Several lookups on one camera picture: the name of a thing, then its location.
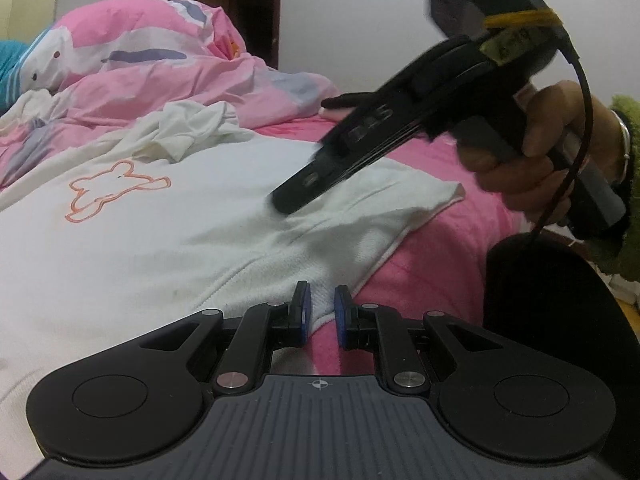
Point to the pale yellow cabinet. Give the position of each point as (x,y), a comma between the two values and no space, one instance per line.
(30,5)

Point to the pink printed duvet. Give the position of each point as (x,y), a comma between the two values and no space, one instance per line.
(175,75)

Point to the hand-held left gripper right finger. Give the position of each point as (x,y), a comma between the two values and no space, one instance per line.
(342,317)

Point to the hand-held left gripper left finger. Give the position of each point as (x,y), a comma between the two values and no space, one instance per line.
(304,315)

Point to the dark rounded cloth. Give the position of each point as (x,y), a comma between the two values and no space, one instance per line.
(550,310)

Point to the yellow rubber band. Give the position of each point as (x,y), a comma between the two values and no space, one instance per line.
(525,17)

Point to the teal plush toy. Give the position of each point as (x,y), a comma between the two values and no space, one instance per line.
(12,70)

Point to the person's right hand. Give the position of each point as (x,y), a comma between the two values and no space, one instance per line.
(555,120)

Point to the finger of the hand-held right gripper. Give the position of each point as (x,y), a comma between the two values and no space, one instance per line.
(345,101)
(305,187)

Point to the white sweatshirt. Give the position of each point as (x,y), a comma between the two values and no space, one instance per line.
(200,240)

